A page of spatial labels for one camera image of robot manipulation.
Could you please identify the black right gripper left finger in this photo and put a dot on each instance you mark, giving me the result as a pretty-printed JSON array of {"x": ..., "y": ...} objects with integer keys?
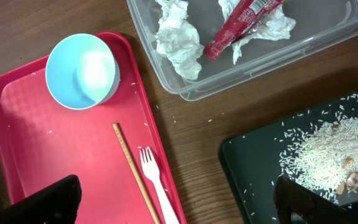
[{"x": 56, "y": 204}]

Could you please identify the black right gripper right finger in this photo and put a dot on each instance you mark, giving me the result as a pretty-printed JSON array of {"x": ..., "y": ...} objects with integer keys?
[{"x": 296, "y": 204}]

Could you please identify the rice and nut scraps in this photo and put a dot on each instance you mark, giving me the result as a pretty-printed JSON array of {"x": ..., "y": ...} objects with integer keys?
[{"x": 326, "y": 161}]

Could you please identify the white tissue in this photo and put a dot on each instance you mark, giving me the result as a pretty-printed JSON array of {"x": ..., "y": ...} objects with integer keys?
[
  {"x": 273, "y": 26},
  {"x": 178, "y": 40}
]

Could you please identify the red snack wrapper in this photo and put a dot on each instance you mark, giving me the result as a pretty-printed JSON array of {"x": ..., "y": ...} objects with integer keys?
[{"x": 244, "y": 17}]

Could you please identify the black tray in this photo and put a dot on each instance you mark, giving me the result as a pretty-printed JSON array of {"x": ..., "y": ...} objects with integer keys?
[{"x": 253, "y": 161}]

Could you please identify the red plastic tray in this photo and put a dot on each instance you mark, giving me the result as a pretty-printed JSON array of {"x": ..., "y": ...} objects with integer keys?
[{"x": 42, "y": 141}]

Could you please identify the wooden chopstick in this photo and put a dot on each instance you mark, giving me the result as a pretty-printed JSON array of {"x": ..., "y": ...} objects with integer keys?
[{"x": 136, "y": 173}]

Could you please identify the white plastic fork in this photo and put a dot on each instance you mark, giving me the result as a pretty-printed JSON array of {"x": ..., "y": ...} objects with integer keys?
[{"x": 152, "y": 172}]

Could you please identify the light green bowl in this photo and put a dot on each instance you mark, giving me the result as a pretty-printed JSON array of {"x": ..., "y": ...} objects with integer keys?
[{"x": 82, "y": 72}]

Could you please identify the clear plastic bin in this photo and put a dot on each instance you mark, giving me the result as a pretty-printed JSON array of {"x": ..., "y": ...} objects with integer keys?
[{"x": 319, "y": 24}]

